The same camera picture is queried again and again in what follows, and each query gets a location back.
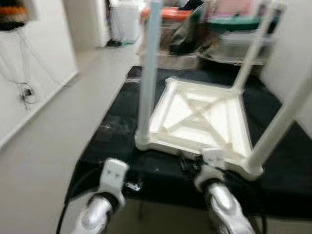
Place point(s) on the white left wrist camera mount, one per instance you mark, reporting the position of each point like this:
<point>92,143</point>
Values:
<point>114,175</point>

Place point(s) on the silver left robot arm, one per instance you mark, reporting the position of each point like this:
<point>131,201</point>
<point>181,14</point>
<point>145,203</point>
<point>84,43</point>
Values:
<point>95,217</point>

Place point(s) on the white plastic table top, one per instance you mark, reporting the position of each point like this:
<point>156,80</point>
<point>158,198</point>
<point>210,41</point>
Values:
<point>204,117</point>

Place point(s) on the black tablecloth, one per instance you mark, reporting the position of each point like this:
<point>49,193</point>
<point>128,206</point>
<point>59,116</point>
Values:
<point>112,146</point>

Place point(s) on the black power adapter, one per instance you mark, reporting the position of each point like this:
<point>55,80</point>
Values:
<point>28,91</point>

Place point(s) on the pink plastic container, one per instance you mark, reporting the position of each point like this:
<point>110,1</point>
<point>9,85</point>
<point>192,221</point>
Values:
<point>239,7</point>

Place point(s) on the black electronic device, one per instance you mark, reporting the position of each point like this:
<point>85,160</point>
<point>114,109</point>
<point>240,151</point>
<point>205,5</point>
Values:
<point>12,22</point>

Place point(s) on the black round basin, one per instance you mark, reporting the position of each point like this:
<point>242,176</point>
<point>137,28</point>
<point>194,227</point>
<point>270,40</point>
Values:
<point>219,58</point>

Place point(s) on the green round lid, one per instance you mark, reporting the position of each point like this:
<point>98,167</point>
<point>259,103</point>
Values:
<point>234,23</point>

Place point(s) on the green floor mop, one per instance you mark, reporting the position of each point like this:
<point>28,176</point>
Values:
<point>114,43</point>

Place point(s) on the clear plastic storage box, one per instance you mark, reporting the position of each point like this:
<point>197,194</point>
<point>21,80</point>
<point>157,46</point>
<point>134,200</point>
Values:
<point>239,46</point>

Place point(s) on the orange lid storage box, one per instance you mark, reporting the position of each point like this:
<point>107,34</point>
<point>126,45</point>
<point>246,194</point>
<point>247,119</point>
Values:
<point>168,14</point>

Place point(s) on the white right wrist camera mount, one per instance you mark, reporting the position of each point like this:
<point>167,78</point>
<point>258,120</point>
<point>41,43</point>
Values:
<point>213,161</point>

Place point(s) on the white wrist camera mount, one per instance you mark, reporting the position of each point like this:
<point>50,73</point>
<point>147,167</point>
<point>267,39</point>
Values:
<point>213,161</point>
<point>114,175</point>

